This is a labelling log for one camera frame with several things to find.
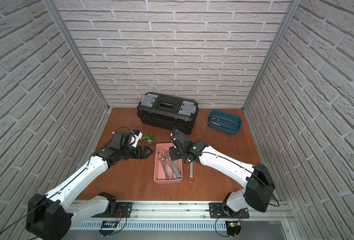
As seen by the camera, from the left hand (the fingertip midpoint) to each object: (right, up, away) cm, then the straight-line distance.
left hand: (148, 148), depth 80 cm
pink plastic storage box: (+5, -16, +5) cm, 18 cm away
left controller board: (-18, -36, -8) cm, 41 cm away
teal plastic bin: (+51, +15, +31) cm, 61 cm away
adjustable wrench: (+15, -11, +2) cm, 18 cm away
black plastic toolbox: (+14, +21, +14) cm, 29 cm away
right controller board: (+44, -36, -11) cm, 58 cm away
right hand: (+15, -1, -1) cm, 15 cm away
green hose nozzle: (-4, +4, +18) cm, 19 cm away
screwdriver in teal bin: (+41, +17, +30) cm, 53 cm away
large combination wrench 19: (+6, -7, +11) cm, 14 cm away
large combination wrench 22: (+24, -18, +3) cm, 30 cm away
